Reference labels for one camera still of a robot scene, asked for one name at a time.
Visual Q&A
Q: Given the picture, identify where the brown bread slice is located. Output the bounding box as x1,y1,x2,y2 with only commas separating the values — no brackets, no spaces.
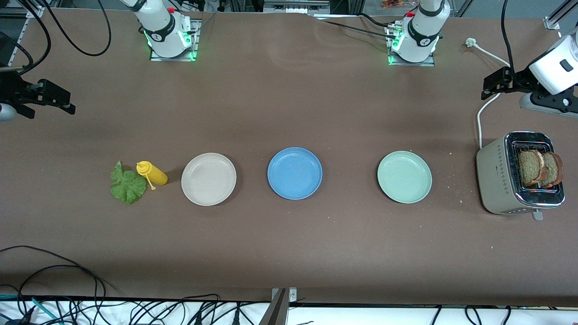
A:
541,152,564,189
518,150,547,188

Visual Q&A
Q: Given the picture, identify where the green lettuce leaf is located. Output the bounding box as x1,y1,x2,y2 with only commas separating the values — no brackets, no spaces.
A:
110,161,148,205

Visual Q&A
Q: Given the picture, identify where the yellow squeeze bottle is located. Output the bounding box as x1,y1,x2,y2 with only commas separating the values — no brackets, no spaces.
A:
136,161,168,190

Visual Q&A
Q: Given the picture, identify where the light green round plate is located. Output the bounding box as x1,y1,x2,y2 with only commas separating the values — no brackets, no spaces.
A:
377,150,433,204

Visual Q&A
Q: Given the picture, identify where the beige round plate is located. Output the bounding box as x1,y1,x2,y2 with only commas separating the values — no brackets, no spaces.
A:
181,153,237,206

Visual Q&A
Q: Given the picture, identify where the blue round plate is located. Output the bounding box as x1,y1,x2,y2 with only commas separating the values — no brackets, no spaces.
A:
267,147,323,200

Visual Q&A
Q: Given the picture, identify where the beige chrome toaster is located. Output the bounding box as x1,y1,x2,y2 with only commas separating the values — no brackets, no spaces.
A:
476,131,566,221

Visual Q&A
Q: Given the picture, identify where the silver metal box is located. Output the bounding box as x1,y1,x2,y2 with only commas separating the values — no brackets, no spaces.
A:
263,0,330,14

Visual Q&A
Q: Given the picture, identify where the white toaster power cord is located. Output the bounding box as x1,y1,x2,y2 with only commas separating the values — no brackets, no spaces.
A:
465,38,513,149

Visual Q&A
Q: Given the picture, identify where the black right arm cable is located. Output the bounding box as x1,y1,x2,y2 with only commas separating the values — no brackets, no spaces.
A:
0,0,51,75
43,0,112,57

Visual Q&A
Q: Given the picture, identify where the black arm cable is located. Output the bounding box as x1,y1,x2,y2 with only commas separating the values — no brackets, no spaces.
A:
43,0,112,57
0,0,51,75
500,0,517,74

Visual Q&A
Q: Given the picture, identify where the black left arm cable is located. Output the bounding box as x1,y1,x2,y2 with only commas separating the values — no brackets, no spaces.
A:
500,0,517,74

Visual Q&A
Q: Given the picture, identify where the aluminium frame profile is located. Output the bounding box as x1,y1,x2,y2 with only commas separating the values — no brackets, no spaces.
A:
543,0,578,31
13,0,46,19

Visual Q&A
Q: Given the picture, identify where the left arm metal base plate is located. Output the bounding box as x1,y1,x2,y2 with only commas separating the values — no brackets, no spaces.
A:
386,25,436,67

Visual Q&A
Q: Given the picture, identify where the black floor cable loop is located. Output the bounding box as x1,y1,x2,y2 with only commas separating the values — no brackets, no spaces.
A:
17,265,101,314
0,245,119,294

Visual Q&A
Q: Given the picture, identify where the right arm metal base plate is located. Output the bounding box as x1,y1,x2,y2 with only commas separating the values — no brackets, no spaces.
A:
150,19,200,62

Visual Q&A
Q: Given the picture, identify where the black base power cable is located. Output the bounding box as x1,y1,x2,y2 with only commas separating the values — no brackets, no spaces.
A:
315,18,398,40

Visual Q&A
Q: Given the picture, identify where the teal cable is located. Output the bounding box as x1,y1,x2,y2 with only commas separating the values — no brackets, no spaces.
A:
0,293,61,325

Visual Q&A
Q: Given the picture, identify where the small metal bracket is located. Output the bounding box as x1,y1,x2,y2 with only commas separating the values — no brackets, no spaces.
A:
271,288,298,304

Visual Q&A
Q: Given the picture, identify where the aluminium camera post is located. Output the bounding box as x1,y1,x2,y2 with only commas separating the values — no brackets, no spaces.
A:
258,289,289,325

